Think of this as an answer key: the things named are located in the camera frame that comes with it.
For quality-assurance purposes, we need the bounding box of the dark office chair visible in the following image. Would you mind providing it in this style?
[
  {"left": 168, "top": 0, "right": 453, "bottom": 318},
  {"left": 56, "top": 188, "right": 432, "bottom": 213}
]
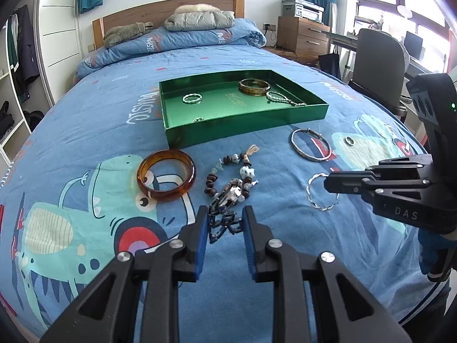
[{"left": 348, "top": 29, "right": 410, "bottom": 121}]

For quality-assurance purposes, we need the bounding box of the pearl rhinestone necklace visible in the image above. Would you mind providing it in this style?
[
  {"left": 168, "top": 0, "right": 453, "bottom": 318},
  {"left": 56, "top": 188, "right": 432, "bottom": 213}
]
[{"left": 266, "top": 91, "right": 308, "bottom": 109}]

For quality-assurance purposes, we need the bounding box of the beaded charm bracelet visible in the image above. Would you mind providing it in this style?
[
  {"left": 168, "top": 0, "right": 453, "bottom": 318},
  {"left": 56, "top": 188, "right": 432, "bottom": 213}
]
[{"left": 204, "top": 143, "right": 260, "bottom": 205}]

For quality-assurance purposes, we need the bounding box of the wooden headboard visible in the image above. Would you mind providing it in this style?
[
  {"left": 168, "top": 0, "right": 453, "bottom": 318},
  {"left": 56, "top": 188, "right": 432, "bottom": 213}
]
[{"left": 92, "top": 0, "right": 246, "bottom": 50}]

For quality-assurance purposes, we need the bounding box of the green metal tray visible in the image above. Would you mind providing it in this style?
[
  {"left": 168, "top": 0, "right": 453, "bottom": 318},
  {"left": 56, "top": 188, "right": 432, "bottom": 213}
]
[{"left": 159, "top": 70, "right": 328, "bottom": 148}]

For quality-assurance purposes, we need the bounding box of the blue cartoon bedspread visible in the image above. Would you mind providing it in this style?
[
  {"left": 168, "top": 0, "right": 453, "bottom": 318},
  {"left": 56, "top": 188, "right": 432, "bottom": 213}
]
[{"left": 1, "top": 45, "right": 431, "bottom": 338}]

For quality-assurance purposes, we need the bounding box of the orange amber bangle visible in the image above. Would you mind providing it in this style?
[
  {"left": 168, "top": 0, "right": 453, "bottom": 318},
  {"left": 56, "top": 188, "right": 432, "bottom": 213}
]
[{"left": 136, "top": 149, "right": 196, "bottom": 201}]

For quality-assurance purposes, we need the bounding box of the grey-green plush garment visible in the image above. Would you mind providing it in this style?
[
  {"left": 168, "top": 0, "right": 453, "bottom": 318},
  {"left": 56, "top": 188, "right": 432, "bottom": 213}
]
[{"left": 104, "top": 22, "right": 153, "bottom": 49}]

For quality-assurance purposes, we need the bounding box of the white printer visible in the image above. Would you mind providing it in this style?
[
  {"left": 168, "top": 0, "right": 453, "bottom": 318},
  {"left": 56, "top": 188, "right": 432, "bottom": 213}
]
[{"left": 282, "top": 0, "right": 324, "bottom": 23}]

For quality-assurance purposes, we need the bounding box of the wooden drawer dresser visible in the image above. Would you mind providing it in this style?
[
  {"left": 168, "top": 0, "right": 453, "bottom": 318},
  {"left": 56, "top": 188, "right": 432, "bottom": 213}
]
[{"left": 276, "top": 16, "right": 330, "bottom": 66}]

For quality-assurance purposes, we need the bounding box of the right blue gloved hand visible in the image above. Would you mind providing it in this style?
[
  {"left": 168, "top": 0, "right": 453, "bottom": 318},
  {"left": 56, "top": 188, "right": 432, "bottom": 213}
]
[{"left": 418, "top": 228, "right": 456, "bottom": 281}]

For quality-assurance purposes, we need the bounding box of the white wardrobe shelving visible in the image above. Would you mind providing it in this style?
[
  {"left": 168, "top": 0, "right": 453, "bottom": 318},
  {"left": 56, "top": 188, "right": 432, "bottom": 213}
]
[{"left": 1, "top": 0, "right": 82, "bottom": 166}]

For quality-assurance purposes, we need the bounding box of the black chain bracelet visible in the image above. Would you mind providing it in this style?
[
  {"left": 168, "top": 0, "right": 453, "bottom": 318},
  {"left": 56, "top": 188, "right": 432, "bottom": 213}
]
[{"left": 207, "top": 192, "right": 245, "bottom": 245}]

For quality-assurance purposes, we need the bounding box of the dark amber bangle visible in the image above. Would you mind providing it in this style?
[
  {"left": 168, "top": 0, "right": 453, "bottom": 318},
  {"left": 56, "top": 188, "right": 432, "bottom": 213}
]
[{"left": 238, "top": 78, "right": 271, "bottom": 97}]

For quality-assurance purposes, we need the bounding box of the dark tote bag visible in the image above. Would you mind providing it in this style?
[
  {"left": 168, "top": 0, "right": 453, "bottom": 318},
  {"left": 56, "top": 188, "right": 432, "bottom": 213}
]
[{"left": 318, "top": 53, "right": 341, "bottom": 80}]

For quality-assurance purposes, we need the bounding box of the thin silver bangle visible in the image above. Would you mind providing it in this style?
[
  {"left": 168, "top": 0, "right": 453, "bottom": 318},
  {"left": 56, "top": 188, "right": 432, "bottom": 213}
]
[{"left": 290, "top": 129, "right": 334, "bottom": 163}]

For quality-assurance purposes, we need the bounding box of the blue folded duvet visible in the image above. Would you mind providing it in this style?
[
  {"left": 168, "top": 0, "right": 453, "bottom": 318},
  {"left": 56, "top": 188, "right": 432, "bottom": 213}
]
[{"left": 73, "top": 18, "right": 266, "bottom": 84}]

